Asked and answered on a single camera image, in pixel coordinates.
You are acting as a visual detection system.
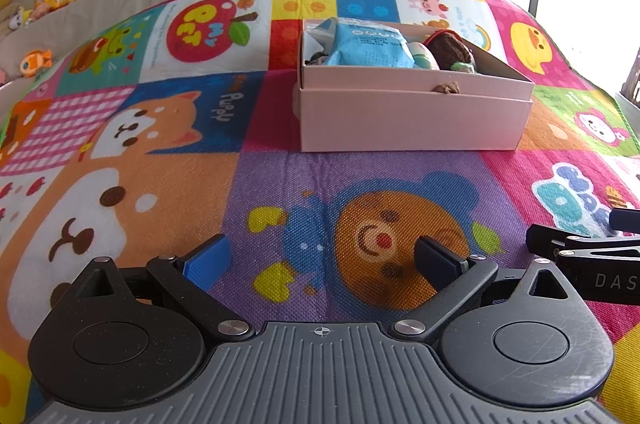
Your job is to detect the colourful printed blanket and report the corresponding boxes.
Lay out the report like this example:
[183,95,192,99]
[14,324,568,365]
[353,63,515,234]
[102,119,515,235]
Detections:
[0,0,640,424]

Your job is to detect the pink cardboard box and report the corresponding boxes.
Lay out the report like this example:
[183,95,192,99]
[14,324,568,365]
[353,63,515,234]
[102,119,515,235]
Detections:
[292,18,537,153]

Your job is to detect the blue and white packet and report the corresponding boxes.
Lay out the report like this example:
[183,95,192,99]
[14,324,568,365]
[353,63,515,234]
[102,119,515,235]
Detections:
[306,17,417,69]

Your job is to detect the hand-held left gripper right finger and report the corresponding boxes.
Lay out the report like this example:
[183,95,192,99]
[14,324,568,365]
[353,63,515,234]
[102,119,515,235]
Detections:
[392,236,577,338]

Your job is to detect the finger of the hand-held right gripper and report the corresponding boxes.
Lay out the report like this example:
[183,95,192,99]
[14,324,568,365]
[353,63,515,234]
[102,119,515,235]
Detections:
[525,223,640,263]
[609,207,640,235]

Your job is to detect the orange fish plush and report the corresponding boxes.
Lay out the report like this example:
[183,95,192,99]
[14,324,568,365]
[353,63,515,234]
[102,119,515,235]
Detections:
[19,49,54,78]

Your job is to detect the brown plush toy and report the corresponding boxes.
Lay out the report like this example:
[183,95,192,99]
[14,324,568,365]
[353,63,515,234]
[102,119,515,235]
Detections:
[422,29,477,73]

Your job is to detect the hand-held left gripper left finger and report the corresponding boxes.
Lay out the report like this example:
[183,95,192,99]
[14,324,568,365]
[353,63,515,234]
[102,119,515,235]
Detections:
[70,234,257,341]

